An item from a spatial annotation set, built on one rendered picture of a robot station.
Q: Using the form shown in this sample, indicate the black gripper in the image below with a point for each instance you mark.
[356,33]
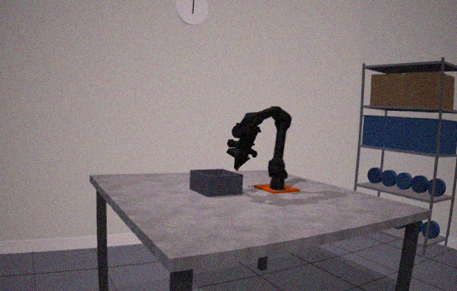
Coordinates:
[242,154]

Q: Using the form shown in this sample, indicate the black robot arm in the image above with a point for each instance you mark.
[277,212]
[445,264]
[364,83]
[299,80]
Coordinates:
[248,129]

